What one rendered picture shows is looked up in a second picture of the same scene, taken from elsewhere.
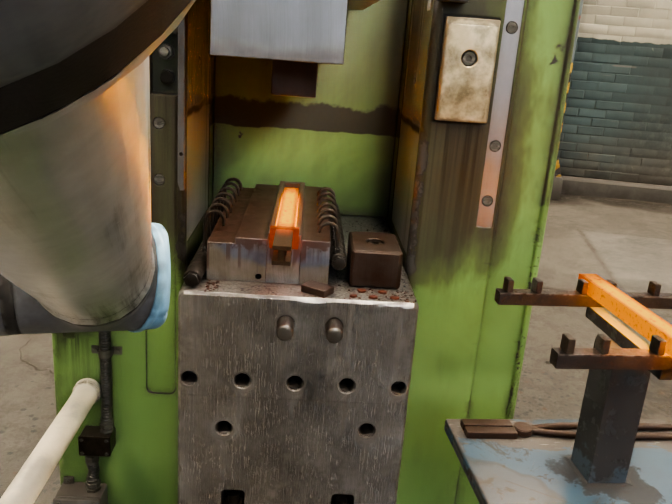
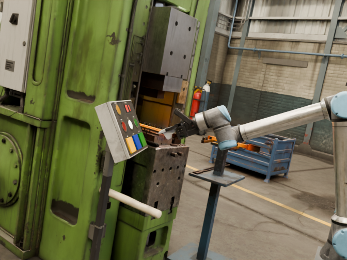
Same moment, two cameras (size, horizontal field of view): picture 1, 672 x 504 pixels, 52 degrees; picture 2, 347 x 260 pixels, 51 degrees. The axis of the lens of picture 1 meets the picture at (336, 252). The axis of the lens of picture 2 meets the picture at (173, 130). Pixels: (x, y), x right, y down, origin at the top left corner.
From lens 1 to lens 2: 1.99 m
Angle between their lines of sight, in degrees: 52
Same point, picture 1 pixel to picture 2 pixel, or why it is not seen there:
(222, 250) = (156, 137)
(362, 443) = (177, 181)
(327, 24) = (179, 84)
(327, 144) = not seen: hidden behind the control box
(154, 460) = (113, 208)
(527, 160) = (186, 111)
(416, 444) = not seen: hidden behind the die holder
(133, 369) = (113, 179)
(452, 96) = (180, 97)
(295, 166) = not seen: hidden behind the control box
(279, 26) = (173, 84)
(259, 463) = (161, 192)
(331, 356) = (176, 160)
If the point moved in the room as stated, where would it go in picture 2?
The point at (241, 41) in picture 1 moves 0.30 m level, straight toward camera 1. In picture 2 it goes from (167, 87) to (210, 96)
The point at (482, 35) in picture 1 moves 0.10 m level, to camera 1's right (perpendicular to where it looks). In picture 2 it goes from (186, 84) to (193, 85)
